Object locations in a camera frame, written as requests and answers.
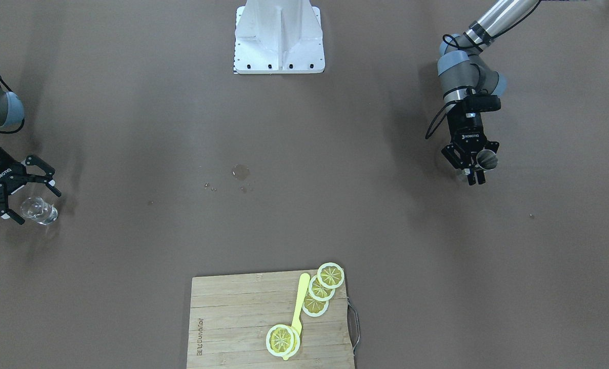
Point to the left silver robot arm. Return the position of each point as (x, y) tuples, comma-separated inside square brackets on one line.
[(471, 88)]

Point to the lemon slice on knife handle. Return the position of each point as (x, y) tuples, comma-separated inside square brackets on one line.
[(282, 341)]

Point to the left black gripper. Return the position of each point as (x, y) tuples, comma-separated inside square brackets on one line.
[(467, 131)]

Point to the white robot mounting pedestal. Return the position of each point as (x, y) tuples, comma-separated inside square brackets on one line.
[(278, 37)]

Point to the overlapping lemon slice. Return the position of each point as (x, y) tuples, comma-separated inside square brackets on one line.
[(313, 307), (320, 292)]

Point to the lemon slice at board corner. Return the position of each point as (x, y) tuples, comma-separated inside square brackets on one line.
[(331, 275)]

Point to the small clear glass cup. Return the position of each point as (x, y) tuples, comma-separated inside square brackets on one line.
[(38, 210)]

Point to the steel double jigger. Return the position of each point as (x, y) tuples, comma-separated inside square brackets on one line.
[(485, 160)]

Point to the bamboo cutting board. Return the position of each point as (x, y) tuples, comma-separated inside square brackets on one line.
[(230, 316)]

